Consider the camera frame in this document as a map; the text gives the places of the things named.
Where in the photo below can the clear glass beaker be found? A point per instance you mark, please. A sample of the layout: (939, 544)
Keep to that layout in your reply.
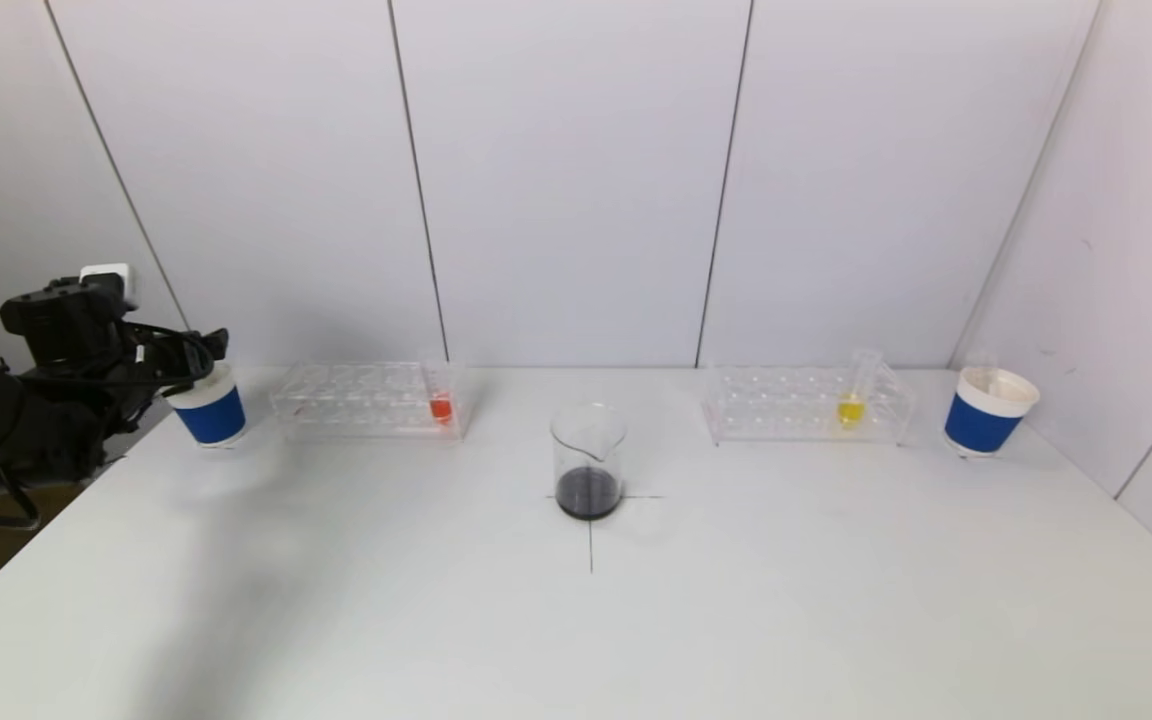
(588, 490)

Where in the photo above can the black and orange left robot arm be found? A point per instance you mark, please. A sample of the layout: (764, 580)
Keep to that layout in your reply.
(26, 420)

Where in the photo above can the test tube with red pigment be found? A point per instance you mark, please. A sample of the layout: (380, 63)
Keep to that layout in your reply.
(980, 368)
(441, 408)

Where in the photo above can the blue and white paper cup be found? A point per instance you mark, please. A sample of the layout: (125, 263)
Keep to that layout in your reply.
(214, 418)
(976, 425)

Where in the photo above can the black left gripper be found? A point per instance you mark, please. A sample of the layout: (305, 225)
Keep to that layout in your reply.
(198, 357)

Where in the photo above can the test tube with yellow pigment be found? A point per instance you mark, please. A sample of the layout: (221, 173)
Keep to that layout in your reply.
(850, 410)

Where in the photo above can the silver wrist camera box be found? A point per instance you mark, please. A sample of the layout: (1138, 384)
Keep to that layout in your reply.
(108, 275)

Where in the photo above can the clear acrylic test tube rack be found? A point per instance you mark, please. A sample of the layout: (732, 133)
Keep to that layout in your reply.
(786, 415)
(366, 415)

